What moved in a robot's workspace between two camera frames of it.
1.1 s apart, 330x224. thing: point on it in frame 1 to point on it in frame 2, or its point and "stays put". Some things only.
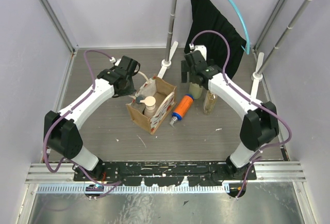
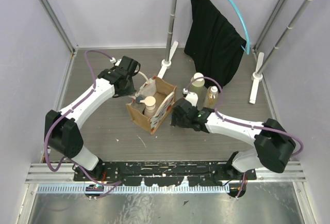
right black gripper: x=184 y=69 to x=177 y=122
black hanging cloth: x=205 y=16 stays put
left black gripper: x=131 y=87 stays put
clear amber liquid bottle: x=209 y=102 stays put
